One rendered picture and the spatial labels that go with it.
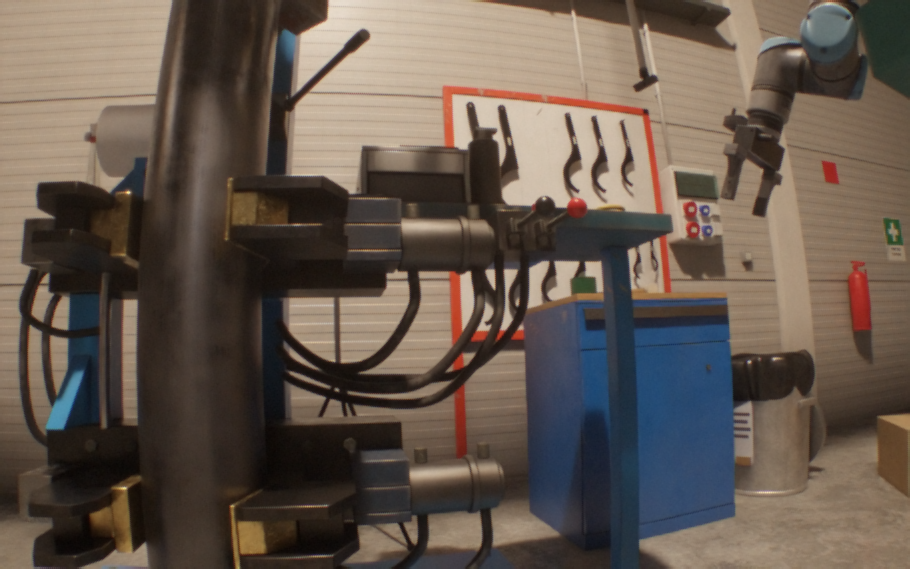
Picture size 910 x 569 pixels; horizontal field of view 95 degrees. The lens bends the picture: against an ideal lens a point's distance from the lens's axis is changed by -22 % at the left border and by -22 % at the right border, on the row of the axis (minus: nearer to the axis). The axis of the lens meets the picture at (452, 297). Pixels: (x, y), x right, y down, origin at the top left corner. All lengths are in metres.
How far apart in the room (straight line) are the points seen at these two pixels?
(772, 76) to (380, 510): 1.11
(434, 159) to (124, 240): 0.65
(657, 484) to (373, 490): 1.37
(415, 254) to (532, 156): 2.39
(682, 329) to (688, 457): 0.51
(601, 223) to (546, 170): 2.08
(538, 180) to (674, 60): 1.69
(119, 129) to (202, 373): 1.32
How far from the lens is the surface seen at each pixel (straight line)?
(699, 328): 2.18
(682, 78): 4.33
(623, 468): 1.47
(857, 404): 5.05
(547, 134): 3.41
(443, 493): 0.99
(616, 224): 1.27
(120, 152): 1.99
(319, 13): 1.28
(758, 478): 2.66
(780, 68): 1.16
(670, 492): 2.15
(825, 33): 1.01
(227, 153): 0.88
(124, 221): 0.91
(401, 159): 1.15
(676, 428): 2.12
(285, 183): 0.78
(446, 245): 0.98
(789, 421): 2.63
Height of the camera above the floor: 0.73
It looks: 7 degrees up
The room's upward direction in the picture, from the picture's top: 2 degrees counter-clockwise
